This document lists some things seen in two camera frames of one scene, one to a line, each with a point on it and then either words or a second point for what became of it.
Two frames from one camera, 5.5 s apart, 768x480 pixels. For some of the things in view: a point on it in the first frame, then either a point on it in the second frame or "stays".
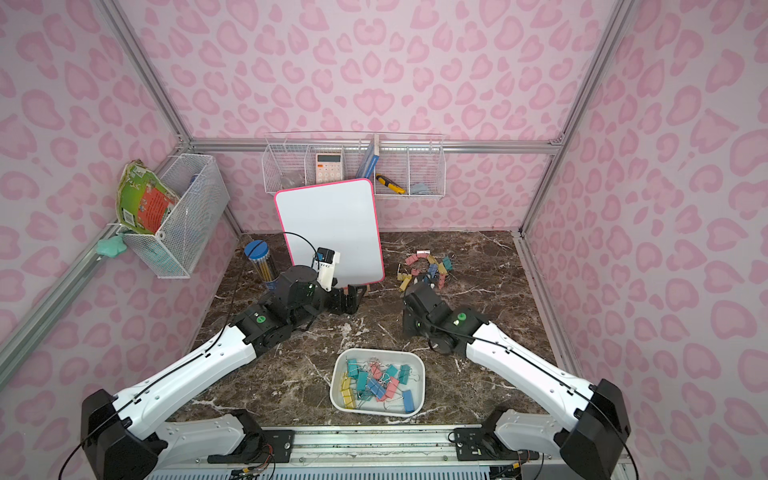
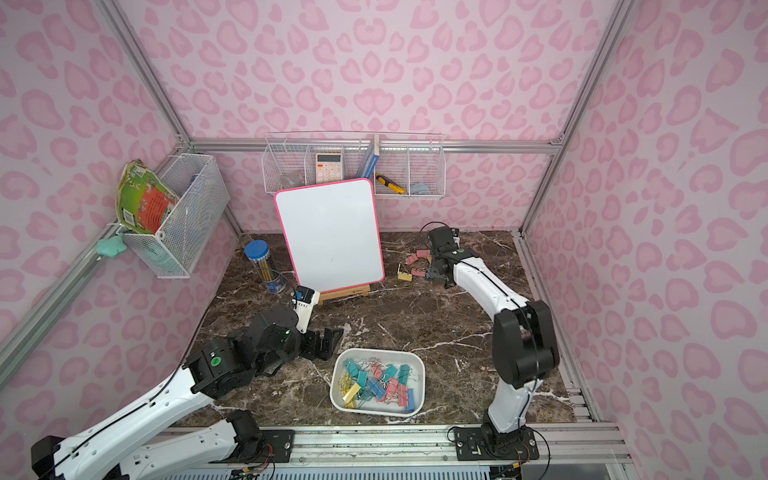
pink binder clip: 376,370 stays
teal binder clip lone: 352,367 stays
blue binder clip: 376,388 stays
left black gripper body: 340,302 -> 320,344
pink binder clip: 392,386 stays
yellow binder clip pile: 405,278 -> 351,393
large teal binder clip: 404,371 stays
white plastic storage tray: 378,381 stays
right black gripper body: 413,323 -> 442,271
